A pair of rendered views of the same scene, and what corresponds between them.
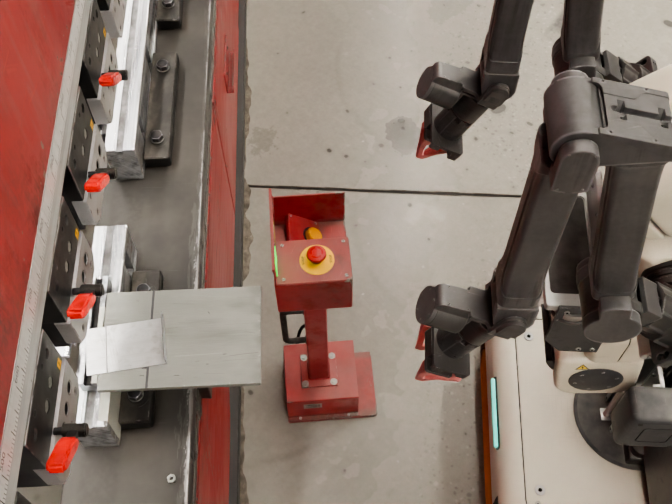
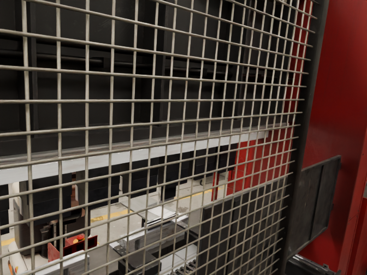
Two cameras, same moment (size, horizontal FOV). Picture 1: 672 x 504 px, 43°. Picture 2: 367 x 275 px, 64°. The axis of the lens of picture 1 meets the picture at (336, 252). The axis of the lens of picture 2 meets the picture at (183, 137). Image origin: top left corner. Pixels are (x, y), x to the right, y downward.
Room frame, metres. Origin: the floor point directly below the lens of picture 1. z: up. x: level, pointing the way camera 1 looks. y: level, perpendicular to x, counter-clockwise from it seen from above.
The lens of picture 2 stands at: (1.52, 1.45, 1.70)
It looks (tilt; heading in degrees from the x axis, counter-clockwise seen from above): 12 degrees down; 227
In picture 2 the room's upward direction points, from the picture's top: 4 degrees clockwise
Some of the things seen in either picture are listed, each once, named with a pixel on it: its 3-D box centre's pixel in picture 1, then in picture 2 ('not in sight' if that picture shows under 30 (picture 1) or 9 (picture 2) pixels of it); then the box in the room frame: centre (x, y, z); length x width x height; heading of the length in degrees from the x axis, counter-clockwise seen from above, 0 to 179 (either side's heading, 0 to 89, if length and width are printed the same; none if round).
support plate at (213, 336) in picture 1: (182, 337); (147, 207); (0.63, 0.26, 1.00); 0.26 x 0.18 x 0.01; 92
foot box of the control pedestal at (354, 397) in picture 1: (330, 378); not in sight; (0.96, 0.02, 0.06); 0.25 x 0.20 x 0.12; 94
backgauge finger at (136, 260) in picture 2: not in sight; (128, 254); (0.95, 0.58, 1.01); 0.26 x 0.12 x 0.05; 92
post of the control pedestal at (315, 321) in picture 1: (315, 325); not in sight; (0.95, 0.05, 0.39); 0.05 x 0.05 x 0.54; 4
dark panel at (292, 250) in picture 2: not in sight; (285, 221); (0.37, 0.91, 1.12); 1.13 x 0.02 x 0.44; 2
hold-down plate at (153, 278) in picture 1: (142, 345); not in sight; (0.67, 0.35, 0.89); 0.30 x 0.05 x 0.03; 2
